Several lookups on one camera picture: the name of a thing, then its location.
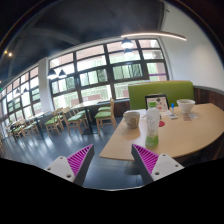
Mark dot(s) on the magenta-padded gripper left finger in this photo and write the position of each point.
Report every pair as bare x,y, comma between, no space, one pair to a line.
60,166

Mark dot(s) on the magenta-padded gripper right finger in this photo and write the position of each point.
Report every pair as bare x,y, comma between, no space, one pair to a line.
165,165

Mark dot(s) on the clear green-capped drink bottle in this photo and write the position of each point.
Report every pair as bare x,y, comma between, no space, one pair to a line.
152,126

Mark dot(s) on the reddish brown paper packet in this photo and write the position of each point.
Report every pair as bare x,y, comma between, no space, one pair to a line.
186,118

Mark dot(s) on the wooden dining table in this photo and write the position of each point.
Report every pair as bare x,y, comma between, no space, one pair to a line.
37,116
88,104

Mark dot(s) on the beige paper cup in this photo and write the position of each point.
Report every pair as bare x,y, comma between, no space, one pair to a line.
131,120

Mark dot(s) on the white paper packet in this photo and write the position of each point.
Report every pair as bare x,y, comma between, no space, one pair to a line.
193,116

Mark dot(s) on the white ceramic bowl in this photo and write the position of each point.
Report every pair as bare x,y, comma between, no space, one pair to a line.
186,106

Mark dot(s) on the black-framed standing menu card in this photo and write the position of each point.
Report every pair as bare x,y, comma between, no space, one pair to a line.
161,101

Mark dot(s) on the group of green-seated wooden chairs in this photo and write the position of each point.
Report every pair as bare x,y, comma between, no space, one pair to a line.
103,115

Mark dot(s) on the green upholstered bench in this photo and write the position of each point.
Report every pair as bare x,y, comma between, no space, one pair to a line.
160,88

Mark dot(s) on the group of dark pendant lamps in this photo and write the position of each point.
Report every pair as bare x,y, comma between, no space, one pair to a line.
127,43

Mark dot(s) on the long curved linear ceiling light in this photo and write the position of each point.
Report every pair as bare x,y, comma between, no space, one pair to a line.
153,34

